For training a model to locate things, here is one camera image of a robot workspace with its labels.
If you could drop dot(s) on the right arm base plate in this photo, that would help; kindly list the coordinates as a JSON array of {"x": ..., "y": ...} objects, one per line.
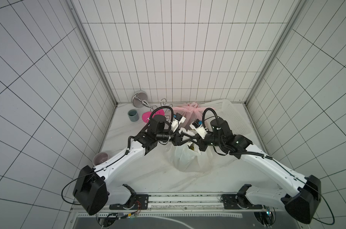
[{"x": 235, "y": 202}]

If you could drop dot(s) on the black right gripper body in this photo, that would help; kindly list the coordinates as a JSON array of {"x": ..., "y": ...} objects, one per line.
[{"x": 197, "y": 142}]

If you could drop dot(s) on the teal green cup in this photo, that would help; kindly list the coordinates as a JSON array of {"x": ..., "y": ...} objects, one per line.
[{"x": 133, "y": 115}]

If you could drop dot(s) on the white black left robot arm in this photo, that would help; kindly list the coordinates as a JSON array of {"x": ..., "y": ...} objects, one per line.
[{"x": 93, "y": 190}]

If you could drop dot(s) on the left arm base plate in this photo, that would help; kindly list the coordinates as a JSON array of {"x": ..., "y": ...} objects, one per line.
[{"x": 135, "y": 202}]

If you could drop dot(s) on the aluminium mounting rail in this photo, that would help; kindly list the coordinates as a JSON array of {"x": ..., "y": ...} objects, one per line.
[{"x": 182, "y": 202}]

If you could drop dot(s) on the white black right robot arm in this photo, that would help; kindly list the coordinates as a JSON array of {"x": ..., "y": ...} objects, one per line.
[{"x": 297, "y": 194}]

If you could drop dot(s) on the pale pink mug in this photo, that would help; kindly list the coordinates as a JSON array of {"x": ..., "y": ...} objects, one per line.
[{"x": 100, "y": 158}]

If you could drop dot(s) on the pink plastic bag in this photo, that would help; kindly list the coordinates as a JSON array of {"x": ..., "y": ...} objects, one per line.
[{"x": 191, "y": 112}]

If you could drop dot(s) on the white plastic bag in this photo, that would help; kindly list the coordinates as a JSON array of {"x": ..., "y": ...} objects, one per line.
[{"x": 186, "y": 160}]

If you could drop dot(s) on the white plastic perforated basket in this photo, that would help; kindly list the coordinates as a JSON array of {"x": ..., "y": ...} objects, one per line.
[{"x": 227, "y": 111}]

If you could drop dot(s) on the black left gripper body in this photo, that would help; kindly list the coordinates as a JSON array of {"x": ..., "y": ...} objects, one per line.
[{"x": 173, "y": 138}]

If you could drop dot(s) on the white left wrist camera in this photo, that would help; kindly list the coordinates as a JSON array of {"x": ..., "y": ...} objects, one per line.
[{"x": 177, "y": 120}]

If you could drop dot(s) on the pink silver cup stand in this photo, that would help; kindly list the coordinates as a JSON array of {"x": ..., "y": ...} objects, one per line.
[{"x": 140, "y": 100}]

